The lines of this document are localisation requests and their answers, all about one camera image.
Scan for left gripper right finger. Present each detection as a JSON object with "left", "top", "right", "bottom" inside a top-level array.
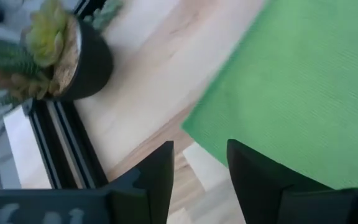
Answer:
[{"left": 227, "top": 139, "right": 358, "bottom": 224}]

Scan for green microfiber towel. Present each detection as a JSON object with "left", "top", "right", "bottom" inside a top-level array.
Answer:
[{"left": 181, "top": 0, "right": 358, "bottom": 190}]

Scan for black aluminium table frame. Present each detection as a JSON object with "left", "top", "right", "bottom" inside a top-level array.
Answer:
[{"left": 22, "top": 0, "right": 110, "bottom": 190}]

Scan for potted succulent plant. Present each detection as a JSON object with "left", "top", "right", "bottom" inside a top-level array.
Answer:
[{"left": 0, "top": 0, "right": 126, "bottom": 102}]

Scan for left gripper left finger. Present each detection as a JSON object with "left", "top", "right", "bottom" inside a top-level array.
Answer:
[{"left": 0, "top": 140, "right": 175, "bottom": 224}]

